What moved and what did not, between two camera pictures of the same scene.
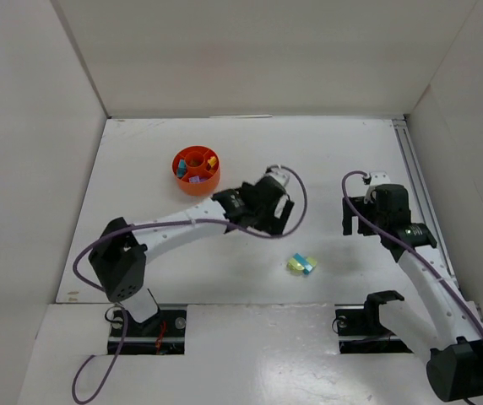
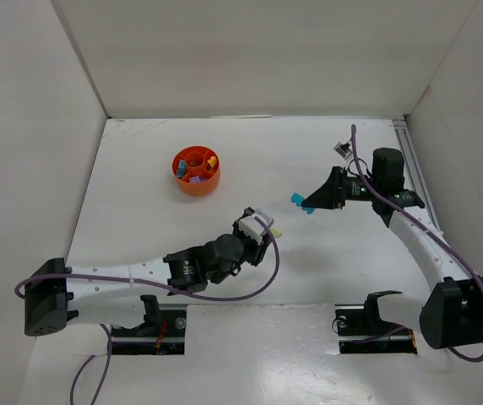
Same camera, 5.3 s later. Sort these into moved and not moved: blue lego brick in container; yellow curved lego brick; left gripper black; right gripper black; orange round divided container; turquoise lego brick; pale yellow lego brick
Moved: right gripper black; pale yellow lego brick; turquoise lego brick; left gripper black
Not moved: blue lego brick in container; yellow curved lego brick; orange round divided container
